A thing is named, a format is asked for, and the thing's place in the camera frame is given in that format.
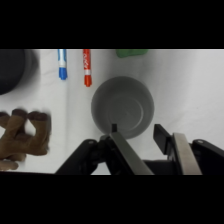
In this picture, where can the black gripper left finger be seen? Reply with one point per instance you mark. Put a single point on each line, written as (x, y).
(128, 155)

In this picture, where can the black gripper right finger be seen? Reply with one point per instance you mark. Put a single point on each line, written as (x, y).
(181, 153)

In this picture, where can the grey bowl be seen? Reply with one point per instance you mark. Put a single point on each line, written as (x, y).
(121, 103)

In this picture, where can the black bowl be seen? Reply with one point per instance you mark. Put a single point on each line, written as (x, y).
(13, 70)

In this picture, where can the red marker pen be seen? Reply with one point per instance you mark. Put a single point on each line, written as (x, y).
(87, 68)

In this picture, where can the green square sponge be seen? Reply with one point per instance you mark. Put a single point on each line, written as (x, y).
(131, 52)

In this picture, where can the brown plush toy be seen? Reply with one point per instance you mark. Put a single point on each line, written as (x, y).
(23, 136)

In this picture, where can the blue marker pen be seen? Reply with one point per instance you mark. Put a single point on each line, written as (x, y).
(62, 65)

